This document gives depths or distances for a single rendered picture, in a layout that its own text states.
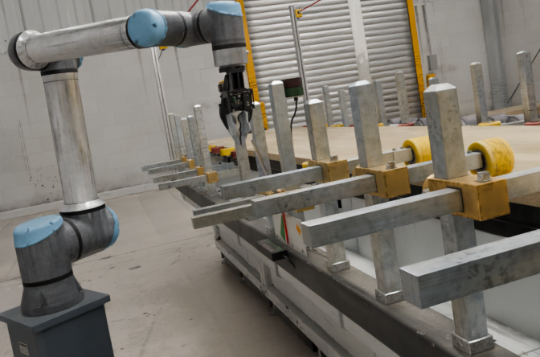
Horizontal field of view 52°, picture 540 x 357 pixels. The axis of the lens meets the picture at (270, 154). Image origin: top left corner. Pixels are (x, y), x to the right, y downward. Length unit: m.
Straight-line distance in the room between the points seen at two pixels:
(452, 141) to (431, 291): 0.38
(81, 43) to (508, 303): 1.21
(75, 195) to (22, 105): 7.25
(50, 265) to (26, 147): 7.34
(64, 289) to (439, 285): 1.48
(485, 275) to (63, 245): 1.49
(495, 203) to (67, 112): 1.43
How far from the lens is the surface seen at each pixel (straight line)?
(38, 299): 1.86
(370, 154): 1.06
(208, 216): 1.45
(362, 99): 1.06
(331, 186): 0.99
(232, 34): 1.44
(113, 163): 9.10
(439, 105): 0.84
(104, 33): 1.53
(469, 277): 0.53
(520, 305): 1.17
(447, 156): 0.85
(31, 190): 9.17
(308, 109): 1.28
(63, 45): 1.65
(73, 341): 1.87
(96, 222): 1.93
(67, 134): 1.91
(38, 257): 1.83
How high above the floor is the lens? 1.13
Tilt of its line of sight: 6 degrees down
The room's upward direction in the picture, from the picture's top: 9 degrees counter-clockwise
